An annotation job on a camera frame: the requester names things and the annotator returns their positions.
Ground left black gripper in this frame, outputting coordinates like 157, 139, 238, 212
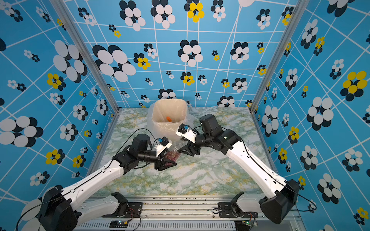
139, 148, 179, 170

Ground clear tea jar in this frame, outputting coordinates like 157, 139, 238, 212
165, 140, 186, 162

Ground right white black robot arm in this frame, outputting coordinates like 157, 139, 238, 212
175, 114, 300, 224

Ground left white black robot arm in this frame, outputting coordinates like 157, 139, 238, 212
15, 133, 177, 231

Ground clear plastic bin liner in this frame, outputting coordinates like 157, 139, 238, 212
146, 98, 200, 145

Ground left green circuit board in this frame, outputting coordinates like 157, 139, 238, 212
109, 220, 129, 229

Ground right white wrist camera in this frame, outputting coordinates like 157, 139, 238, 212
175, 124, 198, 143

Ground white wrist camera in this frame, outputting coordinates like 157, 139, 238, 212
155, 137, 172, 156
175, 124, 198, 143

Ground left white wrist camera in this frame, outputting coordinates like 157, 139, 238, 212
155, 137, 172, 156

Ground aluminium front rail frame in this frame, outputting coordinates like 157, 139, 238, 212
73, 195, 306, 231

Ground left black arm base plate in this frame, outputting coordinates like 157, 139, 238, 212
102, 202, 143, 218

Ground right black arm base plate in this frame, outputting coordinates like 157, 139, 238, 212
213, 202, 259, 219

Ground right aluminium corner post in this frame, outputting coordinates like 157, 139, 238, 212
251, 0, 309, 112

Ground aluminium corner post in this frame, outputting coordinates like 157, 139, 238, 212
50, 1, 119, 113
251, 0, 309, 112

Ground left aluminium corner post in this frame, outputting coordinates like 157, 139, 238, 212
50, 1, 119, 113

